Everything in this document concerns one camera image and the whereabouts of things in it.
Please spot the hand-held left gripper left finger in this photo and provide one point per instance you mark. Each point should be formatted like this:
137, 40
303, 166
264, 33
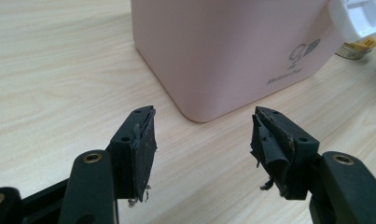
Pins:
131, 155

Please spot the pink plastic storage box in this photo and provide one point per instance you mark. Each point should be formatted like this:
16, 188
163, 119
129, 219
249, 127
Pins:
226, 53

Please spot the small round golden tin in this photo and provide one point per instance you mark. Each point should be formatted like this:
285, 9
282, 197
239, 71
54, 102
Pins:
358, 49

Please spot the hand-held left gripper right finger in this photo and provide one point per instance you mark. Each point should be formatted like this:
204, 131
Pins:
288, 155

